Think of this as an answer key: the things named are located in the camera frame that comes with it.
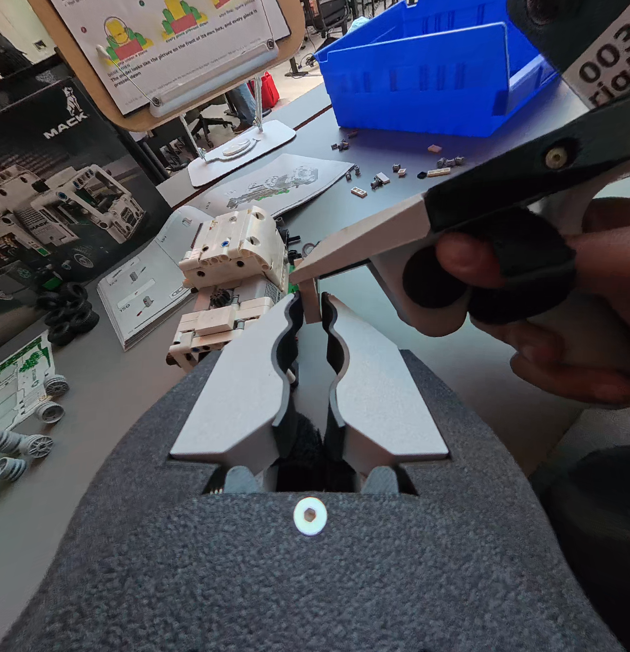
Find white lego truck model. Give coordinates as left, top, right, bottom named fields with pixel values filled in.
left=167, top=205, right=316, bottom=374

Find open instruction booklet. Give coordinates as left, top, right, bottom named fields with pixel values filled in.
left=96, top=153, right=356, bottom=352

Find wooden document stand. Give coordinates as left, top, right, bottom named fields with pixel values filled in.
left=27, top=0, right=306, bottom=188

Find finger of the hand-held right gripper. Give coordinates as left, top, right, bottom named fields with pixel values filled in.
left=289, top=191, right=434, bottom=284

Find group of grey wheel rims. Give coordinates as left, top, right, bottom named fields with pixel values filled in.
left=0, top=374, right=70, bottom=483

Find scattered small lego pieces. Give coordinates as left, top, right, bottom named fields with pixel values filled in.
left=330, top=129, right=466, bottom=199

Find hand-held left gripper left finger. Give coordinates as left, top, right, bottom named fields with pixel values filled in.
left=168, top=293, right=302, bottom=468

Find green tree sticker sheet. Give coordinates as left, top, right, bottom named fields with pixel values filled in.
left=0, top=329, right=59, bottom=432

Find pile of black tyres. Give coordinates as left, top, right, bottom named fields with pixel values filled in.
left=37, top=282, right=101, bottom=347

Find grey lego beam with red pins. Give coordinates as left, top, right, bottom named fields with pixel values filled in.
left=301, top=277, right=324, bottom=326

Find printed instruction sheet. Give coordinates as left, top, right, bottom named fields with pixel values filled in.
left=50, top=0, right=290, bottom=116

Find blue plastic bin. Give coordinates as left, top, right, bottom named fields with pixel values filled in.
left=313, top=0, right=561, bottom=139

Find person's right hand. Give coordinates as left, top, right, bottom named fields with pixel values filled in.
left=434, top=196, right=630, bottom=408

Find dark lego set box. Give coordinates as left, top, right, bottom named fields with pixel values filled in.
left=0, top=76, right=173, bottom=353

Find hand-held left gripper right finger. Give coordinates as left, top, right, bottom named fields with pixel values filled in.
left=320, top=294, right=450, bottom=476

